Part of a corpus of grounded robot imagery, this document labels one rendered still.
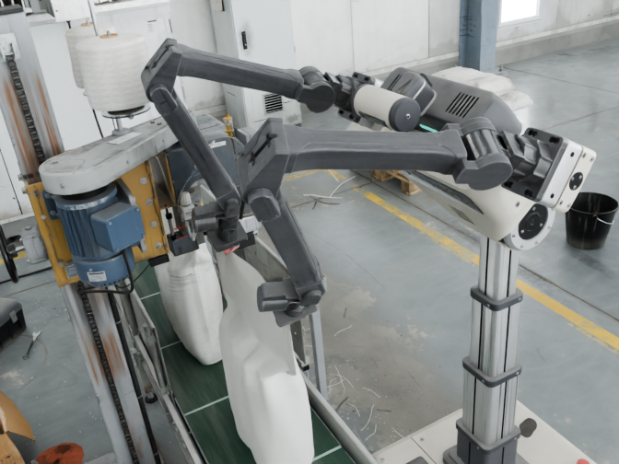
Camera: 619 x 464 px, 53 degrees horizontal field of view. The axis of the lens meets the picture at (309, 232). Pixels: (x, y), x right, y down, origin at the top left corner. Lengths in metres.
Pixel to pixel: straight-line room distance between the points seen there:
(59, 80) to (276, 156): 3.65
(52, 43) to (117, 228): 3.00
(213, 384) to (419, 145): 1.58
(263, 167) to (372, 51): 6.04
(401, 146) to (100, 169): 0.81
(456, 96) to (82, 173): 0.86
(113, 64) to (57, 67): 2.97
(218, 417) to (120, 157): 1.04
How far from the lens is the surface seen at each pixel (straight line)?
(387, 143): 0.99
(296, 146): 0.93
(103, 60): 1.52
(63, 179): 1.55
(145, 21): 4.55
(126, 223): 1.57
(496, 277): 1.68
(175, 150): 1.81
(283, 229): 1.09
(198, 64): 1.43
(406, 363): 2.97
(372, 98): 1.29
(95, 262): 1.66
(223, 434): 2.20
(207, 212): 1.67
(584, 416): 2.83
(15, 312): 3.67
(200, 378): 2.43
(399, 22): 7.09
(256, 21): 5.58
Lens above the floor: 1.92
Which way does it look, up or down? 28 degrees down
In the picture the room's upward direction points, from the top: 6 degrees counter-clockwise
